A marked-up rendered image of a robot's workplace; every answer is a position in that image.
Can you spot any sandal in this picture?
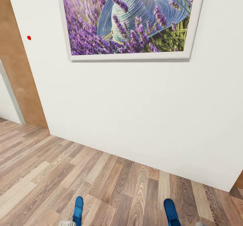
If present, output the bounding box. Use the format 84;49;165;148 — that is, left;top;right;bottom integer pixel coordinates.
163;198;181;226
71;196;84;226

